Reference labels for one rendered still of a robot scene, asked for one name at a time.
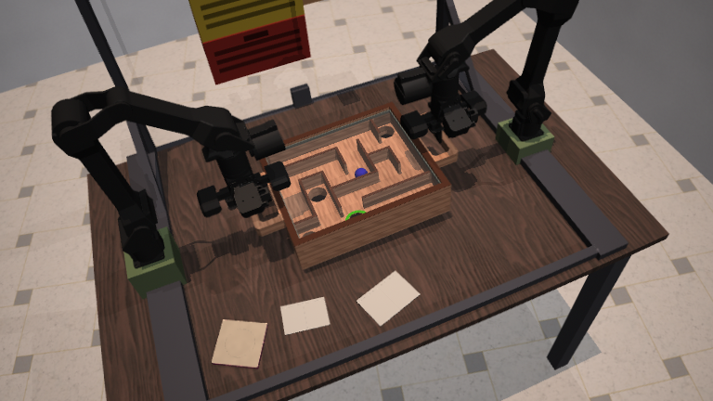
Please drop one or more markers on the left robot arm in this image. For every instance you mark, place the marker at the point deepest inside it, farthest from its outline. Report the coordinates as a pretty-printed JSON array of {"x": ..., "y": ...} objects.
[{"x": 451, "y": 46}]

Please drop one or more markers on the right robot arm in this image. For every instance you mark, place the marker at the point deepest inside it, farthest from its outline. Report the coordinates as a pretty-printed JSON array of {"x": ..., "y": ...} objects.
[{"x": 76, "y": 133}]

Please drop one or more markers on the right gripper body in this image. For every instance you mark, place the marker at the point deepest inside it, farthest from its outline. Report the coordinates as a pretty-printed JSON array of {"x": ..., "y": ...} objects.
[{"x": 209, "y": 199}]

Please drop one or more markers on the wooden maze board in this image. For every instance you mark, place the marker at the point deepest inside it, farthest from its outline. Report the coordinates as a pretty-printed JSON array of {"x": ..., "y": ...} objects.
[{"x": 355, "y": 181}]

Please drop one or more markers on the tan square board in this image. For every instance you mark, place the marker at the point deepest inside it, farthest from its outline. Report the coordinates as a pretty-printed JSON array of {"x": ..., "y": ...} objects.
[{"x": 240, "y": 344}]

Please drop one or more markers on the cream flat square panel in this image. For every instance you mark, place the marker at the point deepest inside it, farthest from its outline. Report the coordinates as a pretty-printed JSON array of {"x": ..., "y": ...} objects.
[{"x": 305, "y": 315}]

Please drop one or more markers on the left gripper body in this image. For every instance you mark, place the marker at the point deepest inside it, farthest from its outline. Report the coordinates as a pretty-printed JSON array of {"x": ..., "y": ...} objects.
[{"x": 415, "y": 125}]

